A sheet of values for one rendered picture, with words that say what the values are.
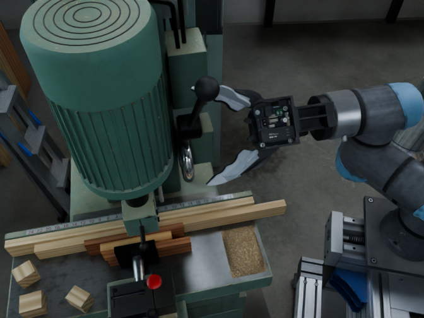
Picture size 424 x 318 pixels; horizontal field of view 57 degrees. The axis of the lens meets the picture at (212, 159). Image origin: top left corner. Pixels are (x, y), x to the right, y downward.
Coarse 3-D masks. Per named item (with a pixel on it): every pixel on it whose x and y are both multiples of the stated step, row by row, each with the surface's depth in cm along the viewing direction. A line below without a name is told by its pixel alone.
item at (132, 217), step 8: (152, 192) 86; (152, 200) 84; (128, 208) 83; (136, 208) 83; (144, 208) 83; (152, 208) 83; (128, 216) 82; (136, 216) 82; (144, 216) 82; (152, 216) 82; (128, 224) 82; (136, 224) 83; (144, 224) 84; (152, 224) 84; (128, 232) 85; (136, 232) 86
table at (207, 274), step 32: (256, 224) 100; (32, 256) 94; (64, 256) 94; (96, 256) 94; (192, 256) 94; (224, 256) 94; (32, 288) 89; (64, 288) 89; (96, 288) 89; (192, 288) 89; (224, 288) 91
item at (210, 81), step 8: (200, 80) 52; (208, 80) 52; (216, 80) 53; (200, 88) 52; (208, 88) 52; (216, 88) 52; (200, 96) 52; (208, 96) 52; (216, 96) 53; (200, 104) 61; (192, 112) 71; (184, 120) 88; (192, 120) 77; (184, 128) 88; (192, 128) 88; (200, 128) 88; (184, 136) 89; (192, 136) 89; (200, 136) 90
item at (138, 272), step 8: (152, 240) 86; (120, 248) 85; (128, 248) 85; (136, 248) 85; (152, 248) 87; (120, 256) 86; (128, 256) 87; (136, 256) 88; (144, 256) 89; (152, 256) 90; (120, 264) 90; (128, 264) 90; (136, 264) 86; (144, 264) 92; (136, 272) 85; (144, 272) 86; (136, 280) 84
